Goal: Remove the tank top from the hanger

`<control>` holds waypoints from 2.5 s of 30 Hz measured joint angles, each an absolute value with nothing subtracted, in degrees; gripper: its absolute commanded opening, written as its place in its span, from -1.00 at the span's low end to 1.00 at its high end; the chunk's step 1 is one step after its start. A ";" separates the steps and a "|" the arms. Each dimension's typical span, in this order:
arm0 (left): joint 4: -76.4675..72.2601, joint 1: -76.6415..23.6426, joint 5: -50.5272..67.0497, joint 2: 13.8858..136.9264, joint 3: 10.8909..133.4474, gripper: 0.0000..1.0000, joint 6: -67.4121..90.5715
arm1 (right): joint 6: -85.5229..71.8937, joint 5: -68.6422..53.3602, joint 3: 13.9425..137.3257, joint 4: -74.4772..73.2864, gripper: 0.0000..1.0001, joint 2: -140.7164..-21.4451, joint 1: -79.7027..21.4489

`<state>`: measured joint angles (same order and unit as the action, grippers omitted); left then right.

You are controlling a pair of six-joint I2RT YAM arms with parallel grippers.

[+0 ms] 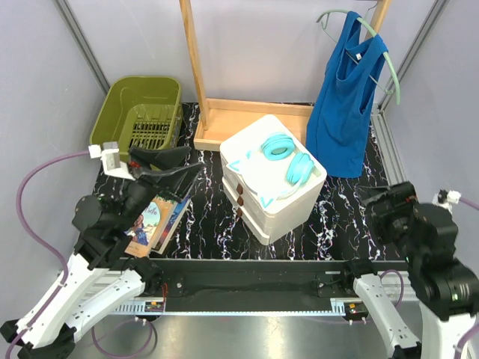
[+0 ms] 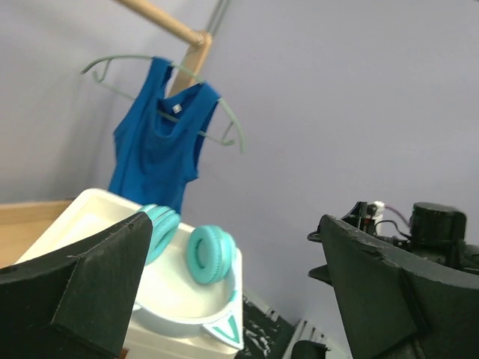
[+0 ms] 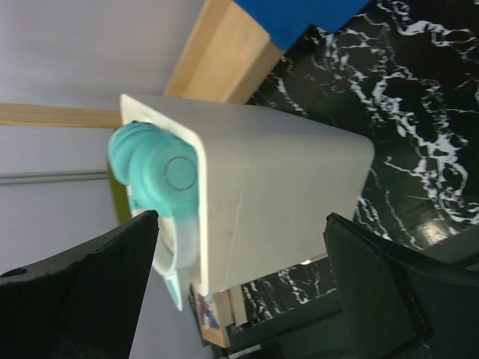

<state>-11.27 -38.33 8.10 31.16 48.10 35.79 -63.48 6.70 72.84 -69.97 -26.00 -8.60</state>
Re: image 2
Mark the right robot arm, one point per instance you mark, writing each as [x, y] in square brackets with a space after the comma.
[433, 231]

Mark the white stacked storage box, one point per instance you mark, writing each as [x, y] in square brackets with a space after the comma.
[95, 210]

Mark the black marble pattern mat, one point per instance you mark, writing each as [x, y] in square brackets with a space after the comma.
[266, 334]

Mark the teal cat ear headphones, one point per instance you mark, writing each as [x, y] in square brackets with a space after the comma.
[209, 254]

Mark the blue tank top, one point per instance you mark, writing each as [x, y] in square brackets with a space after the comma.
[158, 143]

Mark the wooden clothes rack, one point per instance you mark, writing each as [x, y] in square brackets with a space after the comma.
[187, 41]

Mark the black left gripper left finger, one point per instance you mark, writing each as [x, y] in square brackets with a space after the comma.
[75, 302]

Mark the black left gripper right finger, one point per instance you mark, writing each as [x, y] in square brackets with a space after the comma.
[395, 304]

